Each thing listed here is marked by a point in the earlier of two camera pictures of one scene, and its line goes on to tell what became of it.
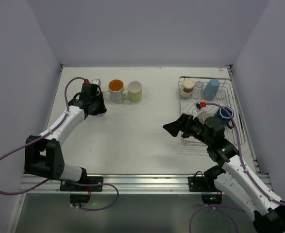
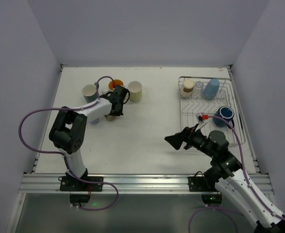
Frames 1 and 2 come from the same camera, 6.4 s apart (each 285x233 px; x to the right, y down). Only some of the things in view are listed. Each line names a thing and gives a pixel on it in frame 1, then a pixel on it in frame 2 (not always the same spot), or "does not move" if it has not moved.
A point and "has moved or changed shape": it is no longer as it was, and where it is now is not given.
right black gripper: [184, 124] to [186, 138]
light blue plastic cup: [211, 89] does not move
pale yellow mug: [134, 91] does not move
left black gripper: [99, 107] to [119, 109]
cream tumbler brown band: [188, 86] does not move
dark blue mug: [224, 116] does not move
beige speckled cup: [205, 116] has moved or changed shape
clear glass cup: [197, 93] does not move
